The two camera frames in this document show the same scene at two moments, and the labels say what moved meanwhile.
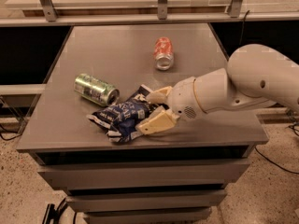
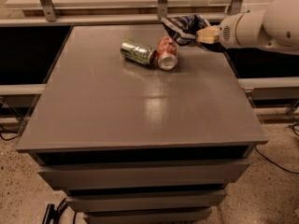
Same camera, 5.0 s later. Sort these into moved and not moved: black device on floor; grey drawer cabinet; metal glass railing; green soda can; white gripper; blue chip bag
Moved: blue chip bag; white gripper; green soda can
Not moved: grey drawer cabinet; black device on floor; metal glass railing
